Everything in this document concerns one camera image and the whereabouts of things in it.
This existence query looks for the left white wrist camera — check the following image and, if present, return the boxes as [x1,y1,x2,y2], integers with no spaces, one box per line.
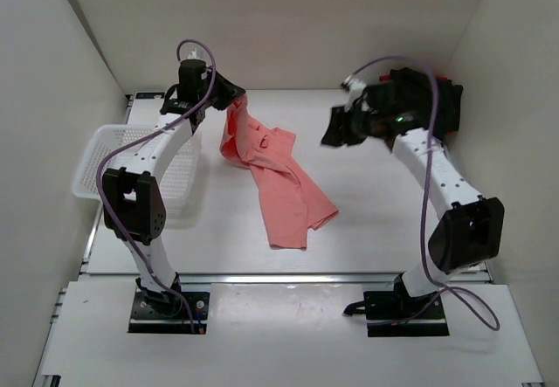
[184,47,205,61]

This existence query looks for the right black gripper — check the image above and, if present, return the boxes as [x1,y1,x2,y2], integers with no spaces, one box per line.
[321,106,377,150]

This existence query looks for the black folded t shirt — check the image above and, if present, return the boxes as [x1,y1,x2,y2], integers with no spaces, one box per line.
[389,67,463,141]

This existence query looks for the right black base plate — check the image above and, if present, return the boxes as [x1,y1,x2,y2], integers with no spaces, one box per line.
[343,277,450,338]

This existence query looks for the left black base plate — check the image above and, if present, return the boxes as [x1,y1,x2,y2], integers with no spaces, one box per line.
[128,278,210,335]

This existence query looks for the red folded t shirt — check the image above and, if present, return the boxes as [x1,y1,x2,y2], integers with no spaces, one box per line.
[379,74,449,82]

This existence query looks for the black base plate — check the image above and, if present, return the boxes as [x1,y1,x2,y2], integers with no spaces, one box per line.
[128,278,210,335]
[343,277,450,338]

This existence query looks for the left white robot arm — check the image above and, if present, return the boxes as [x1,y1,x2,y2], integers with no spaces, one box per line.
[96,58,245,319]

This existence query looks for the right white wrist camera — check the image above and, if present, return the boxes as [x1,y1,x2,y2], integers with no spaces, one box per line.
[341,75,367,112]

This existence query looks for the pink t shirt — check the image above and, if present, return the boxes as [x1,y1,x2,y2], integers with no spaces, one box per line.
[219,95,339,250]

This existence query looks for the white plastic basket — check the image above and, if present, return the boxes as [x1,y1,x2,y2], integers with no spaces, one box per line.
[71,123,203,230]

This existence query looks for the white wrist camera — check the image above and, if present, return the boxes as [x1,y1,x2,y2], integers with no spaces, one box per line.
[341,75,367,112]
[184,47,205,61]

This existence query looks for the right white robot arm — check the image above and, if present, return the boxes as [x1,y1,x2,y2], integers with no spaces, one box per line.
[321,77,505,320]

